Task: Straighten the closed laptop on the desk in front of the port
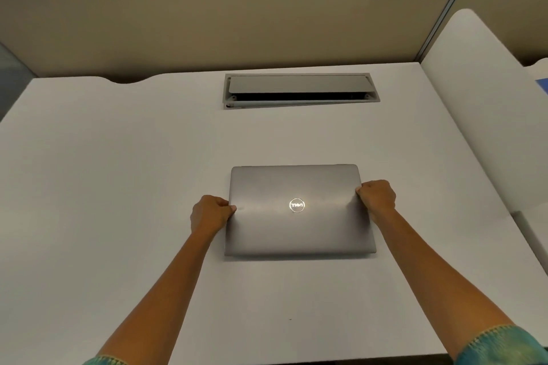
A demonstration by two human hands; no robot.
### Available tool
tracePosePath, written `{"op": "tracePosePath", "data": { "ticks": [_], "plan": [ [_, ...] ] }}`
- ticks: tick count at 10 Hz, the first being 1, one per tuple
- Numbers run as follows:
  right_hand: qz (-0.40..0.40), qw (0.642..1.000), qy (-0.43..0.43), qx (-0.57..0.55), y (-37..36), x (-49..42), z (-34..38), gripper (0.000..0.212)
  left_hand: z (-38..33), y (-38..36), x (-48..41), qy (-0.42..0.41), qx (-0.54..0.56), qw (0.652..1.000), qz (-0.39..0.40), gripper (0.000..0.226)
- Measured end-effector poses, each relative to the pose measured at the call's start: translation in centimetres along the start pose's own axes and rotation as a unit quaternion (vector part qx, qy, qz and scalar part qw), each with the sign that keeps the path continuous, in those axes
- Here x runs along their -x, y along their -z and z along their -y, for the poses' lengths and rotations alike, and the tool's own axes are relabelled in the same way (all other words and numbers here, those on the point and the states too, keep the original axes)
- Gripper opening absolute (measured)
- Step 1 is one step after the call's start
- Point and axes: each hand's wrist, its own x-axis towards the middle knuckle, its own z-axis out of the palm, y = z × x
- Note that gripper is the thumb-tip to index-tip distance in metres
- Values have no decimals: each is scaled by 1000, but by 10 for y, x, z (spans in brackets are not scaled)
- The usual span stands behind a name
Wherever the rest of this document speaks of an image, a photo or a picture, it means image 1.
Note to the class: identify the person's right hand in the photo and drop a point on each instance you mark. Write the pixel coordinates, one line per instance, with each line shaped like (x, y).
(379, 198)

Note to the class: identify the person's left hand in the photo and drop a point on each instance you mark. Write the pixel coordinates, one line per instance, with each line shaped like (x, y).
(209, 215)

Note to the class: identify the person's left thumb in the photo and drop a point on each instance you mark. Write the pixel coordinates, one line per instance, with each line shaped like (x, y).
(230, 209)

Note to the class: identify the person's right thumb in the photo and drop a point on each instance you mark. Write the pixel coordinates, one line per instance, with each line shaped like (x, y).
(359, 191)

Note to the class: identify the grey laptop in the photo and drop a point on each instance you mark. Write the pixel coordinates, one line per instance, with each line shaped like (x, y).
(299, 210)

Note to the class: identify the person's right forearm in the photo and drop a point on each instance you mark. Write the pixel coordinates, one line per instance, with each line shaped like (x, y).
(436, 275)

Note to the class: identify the person's left forearm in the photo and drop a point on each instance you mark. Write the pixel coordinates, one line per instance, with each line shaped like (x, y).
(152, 292)

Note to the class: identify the white curved side divider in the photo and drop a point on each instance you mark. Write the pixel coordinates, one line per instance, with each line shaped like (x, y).
(483, 99)

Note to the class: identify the beige desk partition panel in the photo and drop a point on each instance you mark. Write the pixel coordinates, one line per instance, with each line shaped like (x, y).
(214, 22)

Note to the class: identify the teal knitted sleeve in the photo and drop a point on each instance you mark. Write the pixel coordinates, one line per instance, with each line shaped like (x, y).
(496, 345)

